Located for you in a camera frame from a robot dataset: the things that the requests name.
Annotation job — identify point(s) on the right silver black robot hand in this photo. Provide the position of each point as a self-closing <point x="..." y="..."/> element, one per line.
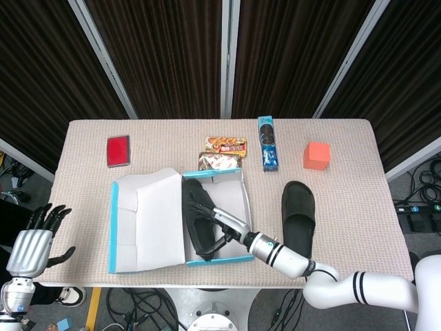
<point x="231" y="222"/>

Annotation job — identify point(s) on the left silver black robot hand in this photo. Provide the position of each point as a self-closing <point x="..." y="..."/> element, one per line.
<point x="29" y="251"/>

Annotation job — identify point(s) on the black rubber slipper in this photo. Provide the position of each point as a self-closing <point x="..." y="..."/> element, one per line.
<point x="298" y="213"/>
<point x="200" y="227"/>

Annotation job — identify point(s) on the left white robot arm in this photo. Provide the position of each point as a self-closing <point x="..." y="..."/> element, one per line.
<point x="13" y="296"/>

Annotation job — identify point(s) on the light blue cardboard shoe box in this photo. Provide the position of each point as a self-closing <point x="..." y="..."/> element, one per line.
<point x="155" y="224"/>

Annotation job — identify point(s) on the blue cookie package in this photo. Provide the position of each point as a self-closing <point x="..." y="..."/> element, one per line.
<point x="268" y="151"/>

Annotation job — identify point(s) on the beige cloth-covered table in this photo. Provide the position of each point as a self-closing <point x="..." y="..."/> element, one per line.
<point x="155" y="138"/>

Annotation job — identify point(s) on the small red object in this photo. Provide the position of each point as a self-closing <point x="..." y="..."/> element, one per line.
<point x="118" y="151"/>

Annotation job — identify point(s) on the white red snack packet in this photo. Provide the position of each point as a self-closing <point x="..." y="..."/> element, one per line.
<point x="220" y="161"/>

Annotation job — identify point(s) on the white black sneaker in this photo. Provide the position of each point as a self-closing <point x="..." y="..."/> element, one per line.
<point x="72" y="297"/>

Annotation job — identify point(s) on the orange snack packet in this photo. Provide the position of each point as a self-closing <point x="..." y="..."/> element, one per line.
<point x="225" y="145"/>

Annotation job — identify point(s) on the small blue block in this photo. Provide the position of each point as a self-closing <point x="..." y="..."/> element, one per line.
<point x="64" y="325"/>

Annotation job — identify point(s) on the yellow floor tape strip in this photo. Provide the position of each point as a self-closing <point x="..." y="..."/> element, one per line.
<point x="93" y="310"/>

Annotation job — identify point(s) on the orange cube block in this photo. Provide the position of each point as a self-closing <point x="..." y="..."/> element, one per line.
<point x="317" y="157"/>

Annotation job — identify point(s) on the white table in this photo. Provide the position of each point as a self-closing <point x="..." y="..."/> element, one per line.
<point x="138" y="288"/>

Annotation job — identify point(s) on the dark ribbed partition panel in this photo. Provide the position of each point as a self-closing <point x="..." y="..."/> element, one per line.
<point x="406" y="86"/>
<point x="41" y="86"/>
<point x="293" y="58"/>
<point x="165" y="58"/>

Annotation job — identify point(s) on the black foot pedal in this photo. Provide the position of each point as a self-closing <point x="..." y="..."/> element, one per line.
<point x="417" y="223"/>

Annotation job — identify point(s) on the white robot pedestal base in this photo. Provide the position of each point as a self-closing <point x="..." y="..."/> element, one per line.
<point x="210" y="310"/>

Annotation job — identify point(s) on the grey partition post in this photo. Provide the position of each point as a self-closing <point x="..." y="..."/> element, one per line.
<point x="230" y="58"/>
<point x="351" y="58"/>
<point x="27" y="159"/>
<point x="103" y="58"/>
<point x="413" y="159"/>

